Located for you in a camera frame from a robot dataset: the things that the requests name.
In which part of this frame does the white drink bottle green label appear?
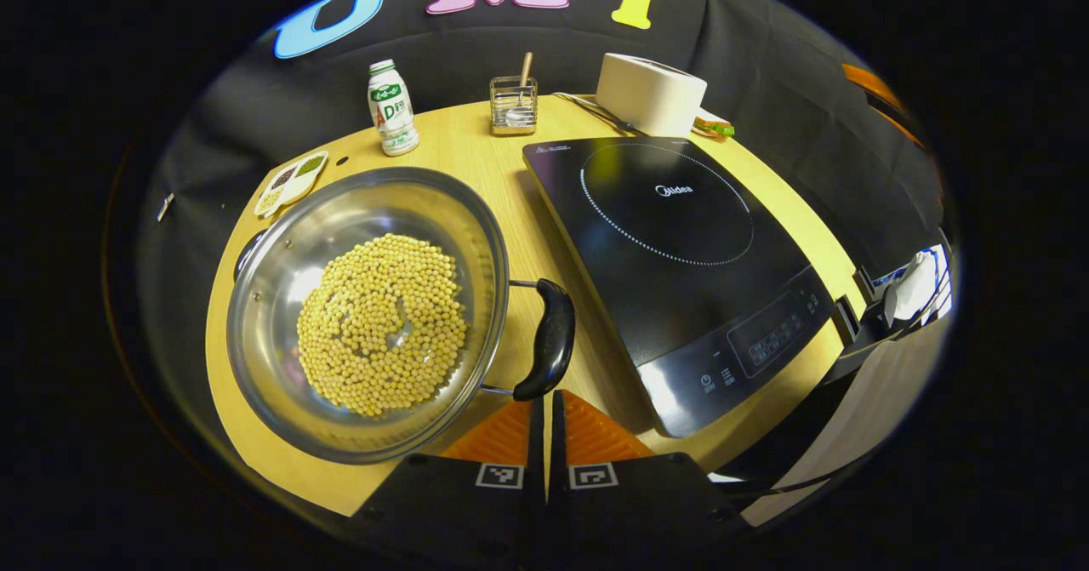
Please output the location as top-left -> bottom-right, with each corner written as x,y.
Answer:
367,59 -> 420,158

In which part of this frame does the black induction cooktop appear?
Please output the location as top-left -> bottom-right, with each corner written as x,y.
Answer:
522,135 -> 837,439

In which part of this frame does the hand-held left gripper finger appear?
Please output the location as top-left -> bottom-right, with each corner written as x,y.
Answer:
549,389 -> 751,560
353,392 -> 548,557

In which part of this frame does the wire utensil holder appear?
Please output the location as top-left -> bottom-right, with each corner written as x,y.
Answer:
489,76 -> 539,137

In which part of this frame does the black backdrop cloth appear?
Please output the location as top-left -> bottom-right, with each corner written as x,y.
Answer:
134,0 -> 947,436

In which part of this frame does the white divided dish of beans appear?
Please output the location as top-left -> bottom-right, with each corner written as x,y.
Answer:
254,151 -> 330,220

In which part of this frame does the pile of yellow soybeans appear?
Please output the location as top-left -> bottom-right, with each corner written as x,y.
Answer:
295,232 -> 471,420

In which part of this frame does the white toaster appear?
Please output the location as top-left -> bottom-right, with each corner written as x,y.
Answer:
595,53 -> 710,139

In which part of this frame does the grey power cable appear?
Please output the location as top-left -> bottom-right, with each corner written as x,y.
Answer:
551,91 -> 637,134

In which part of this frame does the steel pot with black handles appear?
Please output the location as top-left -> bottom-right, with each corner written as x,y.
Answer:
225,167 -> 578,466

